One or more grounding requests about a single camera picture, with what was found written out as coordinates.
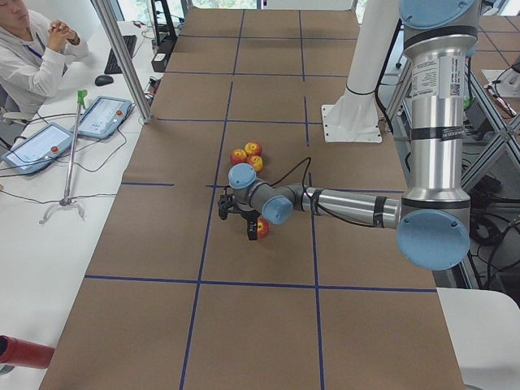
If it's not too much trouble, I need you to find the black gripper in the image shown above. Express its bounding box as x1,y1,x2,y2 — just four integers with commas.
235,201,260,241

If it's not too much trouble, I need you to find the lone red yellow apple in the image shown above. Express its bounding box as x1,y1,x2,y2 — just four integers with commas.
257,217,270,239

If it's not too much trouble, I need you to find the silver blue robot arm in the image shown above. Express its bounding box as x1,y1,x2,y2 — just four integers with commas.
219,1,481,271

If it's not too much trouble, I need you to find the red yellow apple front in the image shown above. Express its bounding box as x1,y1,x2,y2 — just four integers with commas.
246,155,263,173

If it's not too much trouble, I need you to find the red yellow apple side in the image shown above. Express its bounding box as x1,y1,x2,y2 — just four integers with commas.
229,149,248,166

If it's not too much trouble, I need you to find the red yellow apple back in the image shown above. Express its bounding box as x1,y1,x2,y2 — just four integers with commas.
244,141,262,156

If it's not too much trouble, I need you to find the brown paper table cover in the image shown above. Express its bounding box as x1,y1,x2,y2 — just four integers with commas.
41,10,463,389

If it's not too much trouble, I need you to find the far blue teach pendant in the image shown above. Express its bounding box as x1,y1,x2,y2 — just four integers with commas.
78,96,132,139

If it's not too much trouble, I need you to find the blue teach pendant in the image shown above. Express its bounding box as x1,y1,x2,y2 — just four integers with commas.
1,123,73,175
78,96,132,139

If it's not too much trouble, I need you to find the black computer mouse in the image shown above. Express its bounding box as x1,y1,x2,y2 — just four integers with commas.
94,75,114,86

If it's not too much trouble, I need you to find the black keyboard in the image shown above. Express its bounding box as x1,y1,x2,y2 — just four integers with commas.
103,34,138,75

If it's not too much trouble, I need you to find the near blue teach pendant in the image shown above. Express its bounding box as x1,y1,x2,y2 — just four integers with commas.
1,123,73,175

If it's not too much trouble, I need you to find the red bottle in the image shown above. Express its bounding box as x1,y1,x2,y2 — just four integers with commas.
1,335,55,369

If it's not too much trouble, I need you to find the seated person white hoodie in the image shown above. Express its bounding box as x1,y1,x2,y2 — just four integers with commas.
1,1,89,115

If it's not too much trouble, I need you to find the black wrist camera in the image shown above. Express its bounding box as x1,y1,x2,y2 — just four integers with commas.
218,186,240,220

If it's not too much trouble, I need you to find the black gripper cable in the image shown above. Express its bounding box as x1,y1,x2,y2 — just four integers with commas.
259,157,314,192

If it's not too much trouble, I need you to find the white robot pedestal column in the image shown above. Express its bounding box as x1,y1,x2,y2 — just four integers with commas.
322,0,400,143

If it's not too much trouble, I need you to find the green handled reacher grabber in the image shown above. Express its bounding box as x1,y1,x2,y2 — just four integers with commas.
39,89,88,225

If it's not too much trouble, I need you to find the aluminium frame post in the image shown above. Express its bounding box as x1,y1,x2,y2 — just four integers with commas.
92,0,152,124

